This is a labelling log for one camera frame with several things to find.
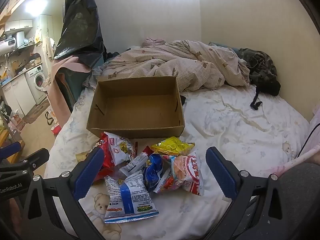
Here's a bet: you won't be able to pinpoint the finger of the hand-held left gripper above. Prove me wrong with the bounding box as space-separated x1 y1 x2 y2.
0 141 22 160
0 148 50 173

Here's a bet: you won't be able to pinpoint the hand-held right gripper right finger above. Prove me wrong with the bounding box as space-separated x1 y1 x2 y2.
205 146 300 240

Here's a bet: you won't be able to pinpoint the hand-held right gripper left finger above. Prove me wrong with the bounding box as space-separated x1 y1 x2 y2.
21 148 107 240

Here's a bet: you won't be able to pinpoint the pink white shrimp snack packet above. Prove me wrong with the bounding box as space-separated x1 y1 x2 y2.
153 151 205 197

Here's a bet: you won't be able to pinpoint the red white ring snack packet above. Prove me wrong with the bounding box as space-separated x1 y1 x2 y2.
100 132 137 167

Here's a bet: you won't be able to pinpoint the red white bar snack packet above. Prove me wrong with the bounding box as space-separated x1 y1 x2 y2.
119 146 155 178

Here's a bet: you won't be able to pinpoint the white blue snack packet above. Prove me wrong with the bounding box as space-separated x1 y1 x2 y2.
104 174 160 224

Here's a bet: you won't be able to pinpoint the yellow snack packet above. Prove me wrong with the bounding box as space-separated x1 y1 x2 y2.
151 136 195 156

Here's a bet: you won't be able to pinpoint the brown cardboard box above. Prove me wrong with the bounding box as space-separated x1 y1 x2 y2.
86 75 186 139

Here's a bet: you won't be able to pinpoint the person's left forearm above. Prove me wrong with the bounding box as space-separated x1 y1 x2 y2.
0 199 25 233

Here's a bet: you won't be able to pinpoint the brown floor rug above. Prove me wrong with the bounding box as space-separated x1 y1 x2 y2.
22 99 50 124

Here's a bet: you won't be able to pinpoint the white floral bed sheet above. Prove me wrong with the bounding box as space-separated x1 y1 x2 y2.
45 80 313 240

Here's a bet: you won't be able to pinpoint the white base cabinets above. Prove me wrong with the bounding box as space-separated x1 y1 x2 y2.
1 74 37 117

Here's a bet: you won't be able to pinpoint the white washing machine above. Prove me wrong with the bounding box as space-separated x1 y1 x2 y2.
25 64 48 105

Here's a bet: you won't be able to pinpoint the person's grey trouser leg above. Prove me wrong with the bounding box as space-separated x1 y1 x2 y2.
275 164 320 230

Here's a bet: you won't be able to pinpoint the pink patterned cloth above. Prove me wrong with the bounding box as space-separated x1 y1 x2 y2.
282 104 320 171

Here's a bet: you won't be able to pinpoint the dark green chair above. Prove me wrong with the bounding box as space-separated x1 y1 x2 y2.
55 55 104 105

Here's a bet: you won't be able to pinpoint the white water heater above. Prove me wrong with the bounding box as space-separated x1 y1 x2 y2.
0 37 18 55

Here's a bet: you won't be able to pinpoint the hanging towel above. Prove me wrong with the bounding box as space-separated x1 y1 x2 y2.
42 37 55 60

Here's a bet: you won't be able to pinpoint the camouflage garment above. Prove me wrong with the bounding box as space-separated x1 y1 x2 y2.
237 48 278 85

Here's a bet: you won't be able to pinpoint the pink checkered duvet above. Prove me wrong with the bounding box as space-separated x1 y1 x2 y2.
85 40 250 93

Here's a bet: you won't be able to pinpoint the teal pillow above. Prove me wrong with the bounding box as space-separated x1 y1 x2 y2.
209 42 238 53

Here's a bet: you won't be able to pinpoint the black plastic bag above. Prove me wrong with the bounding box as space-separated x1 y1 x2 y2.
53 0 107 67

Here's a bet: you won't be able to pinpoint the ceiling lamp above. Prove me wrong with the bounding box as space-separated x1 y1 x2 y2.
25 0 48 15

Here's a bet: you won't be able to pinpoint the pink pillow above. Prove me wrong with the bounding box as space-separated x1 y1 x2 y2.
144 37 167 46

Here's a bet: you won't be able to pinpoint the bag with black handles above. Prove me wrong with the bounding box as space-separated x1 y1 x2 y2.
45 106 57 126

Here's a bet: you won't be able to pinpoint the black cable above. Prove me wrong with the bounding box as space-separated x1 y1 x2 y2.
298 123 320 158

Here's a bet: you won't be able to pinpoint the white wall cabinets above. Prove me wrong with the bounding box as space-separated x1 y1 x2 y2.
5 19 33 32

